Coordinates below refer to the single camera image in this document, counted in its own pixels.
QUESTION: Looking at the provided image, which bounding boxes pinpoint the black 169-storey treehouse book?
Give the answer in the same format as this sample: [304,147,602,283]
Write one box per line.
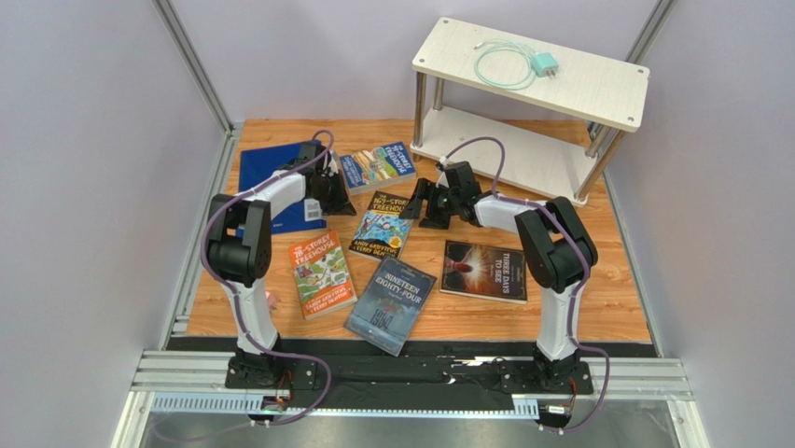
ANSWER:
[348,190,413,260]

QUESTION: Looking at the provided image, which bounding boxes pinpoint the three days to see book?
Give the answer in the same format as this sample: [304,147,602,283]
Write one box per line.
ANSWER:
[439,240,528,304]

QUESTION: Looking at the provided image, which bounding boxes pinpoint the orange 78-storey treehouse book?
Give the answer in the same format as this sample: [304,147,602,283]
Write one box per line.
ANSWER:
[288,230,358,320]

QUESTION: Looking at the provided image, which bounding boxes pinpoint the nineteen eighty-four book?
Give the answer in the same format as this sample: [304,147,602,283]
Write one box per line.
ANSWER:
[343,256,437,357]

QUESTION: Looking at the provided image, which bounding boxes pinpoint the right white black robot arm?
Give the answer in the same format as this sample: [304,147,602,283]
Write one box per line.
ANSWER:
[400,161,598,376]

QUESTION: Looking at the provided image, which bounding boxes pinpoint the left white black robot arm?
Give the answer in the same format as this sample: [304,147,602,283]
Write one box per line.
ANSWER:
[201,139,356,384]

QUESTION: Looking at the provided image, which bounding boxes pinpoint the blue treehouse book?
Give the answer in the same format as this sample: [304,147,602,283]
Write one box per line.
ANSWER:
[340,142,416,195]

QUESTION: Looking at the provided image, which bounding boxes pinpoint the blue file folder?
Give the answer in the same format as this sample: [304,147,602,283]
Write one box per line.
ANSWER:
[236,140,328,239]

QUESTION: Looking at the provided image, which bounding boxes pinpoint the white two-tier shelf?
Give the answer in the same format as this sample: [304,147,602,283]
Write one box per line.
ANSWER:
[411,17,650,206]

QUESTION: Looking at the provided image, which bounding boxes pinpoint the pink cube power socket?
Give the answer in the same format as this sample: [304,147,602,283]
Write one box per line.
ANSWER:
[265,291,277,311]

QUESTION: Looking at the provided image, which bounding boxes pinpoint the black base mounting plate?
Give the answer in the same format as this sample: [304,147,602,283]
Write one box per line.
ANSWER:
[224,355,594,412]

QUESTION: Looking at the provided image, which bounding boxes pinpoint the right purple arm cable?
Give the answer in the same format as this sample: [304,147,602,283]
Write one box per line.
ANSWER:
[438,136,612,435]

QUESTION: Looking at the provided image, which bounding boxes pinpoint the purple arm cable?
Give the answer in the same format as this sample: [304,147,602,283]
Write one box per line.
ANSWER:
[438,136,612,435]
[198,129,337,430]

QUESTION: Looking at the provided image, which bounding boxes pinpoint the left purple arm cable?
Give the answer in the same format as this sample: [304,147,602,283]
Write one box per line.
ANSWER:
[198,129,337,430]

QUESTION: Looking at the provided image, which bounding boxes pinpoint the teal charger with cable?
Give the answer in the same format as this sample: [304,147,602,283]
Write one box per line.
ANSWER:
[473,38,560,91]

